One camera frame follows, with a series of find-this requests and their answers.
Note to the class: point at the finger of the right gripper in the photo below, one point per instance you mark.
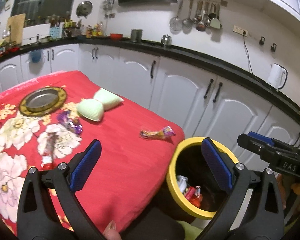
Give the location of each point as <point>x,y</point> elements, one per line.
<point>265,147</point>

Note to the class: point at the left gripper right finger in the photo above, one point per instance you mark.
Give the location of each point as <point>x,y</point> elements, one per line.
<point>264,217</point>

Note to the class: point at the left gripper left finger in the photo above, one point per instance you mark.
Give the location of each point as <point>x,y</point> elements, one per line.
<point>37,217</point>

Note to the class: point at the red snack stick packet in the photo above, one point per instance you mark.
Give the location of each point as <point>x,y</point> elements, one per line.
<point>48,156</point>

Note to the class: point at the yellow purple snack wrapper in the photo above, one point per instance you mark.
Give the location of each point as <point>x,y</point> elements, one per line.
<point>163,134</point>

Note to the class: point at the purple candy wrapper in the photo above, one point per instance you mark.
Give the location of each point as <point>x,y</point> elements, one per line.
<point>72,124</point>

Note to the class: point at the green sleeve forearm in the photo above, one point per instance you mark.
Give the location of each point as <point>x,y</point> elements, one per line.
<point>191,232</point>

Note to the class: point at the yellow rimmed black trash bin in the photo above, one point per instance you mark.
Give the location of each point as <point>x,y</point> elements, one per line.
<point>189,162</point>

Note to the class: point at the black kitchen countertop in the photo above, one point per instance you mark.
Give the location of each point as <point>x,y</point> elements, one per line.
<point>195,58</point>

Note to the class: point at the white lower kitchen cabinets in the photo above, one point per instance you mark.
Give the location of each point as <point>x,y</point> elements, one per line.
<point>200,102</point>

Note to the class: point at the hanging kitchen utensils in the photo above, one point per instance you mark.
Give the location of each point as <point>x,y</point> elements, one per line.
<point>202,15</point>

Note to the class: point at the person's right hand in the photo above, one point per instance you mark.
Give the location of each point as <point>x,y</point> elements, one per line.
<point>294,187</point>

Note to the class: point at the person's left hand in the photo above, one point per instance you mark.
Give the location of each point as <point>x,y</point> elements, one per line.
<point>110,232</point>

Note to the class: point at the white crumpled tissue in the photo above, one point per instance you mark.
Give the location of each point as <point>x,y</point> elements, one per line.
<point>182,183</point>

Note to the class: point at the white electric kettle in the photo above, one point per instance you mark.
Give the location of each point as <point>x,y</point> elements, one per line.
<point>277,77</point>

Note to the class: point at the red floral table cloth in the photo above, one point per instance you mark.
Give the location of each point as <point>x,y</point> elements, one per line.
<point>128,174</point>

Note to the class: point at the round metal gold-rimmed plate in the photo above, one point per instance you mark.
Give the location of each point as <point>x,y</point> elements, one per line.
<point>42,102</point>

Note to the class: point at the steel teapot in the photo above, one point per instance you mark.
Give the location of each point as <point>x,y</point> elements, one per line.
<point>166,41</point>

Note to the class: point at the blue hanging pot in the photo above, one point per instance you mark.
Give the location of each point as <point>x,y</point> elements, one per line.
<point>35,56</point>

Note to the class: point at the grey metal canister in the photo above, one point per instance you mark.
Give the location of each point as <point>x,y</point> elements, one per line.
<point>136,35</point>

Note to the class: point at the light blue utensil holder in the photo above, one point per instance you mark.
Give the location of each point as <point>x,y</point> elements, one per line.
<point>55,33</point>

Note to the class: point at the condiment bottles group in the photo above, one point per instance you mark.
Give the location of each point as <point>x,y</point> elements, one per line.
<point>75,29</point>

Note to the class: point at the red bowl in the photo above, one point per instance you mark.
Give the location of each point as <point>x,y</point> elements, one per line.
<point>116,37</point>

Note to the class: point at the wooden cutting board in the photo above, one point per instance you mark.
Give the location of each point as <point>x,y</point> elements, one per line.
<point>16,24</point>

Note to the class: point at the hanging pot lid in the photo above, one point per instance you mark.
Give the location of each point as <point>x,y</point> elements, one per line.
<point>84,9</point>

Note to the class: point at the wall power socket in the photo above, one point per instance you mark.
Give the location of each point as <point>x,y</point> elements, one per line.
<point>240,31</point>

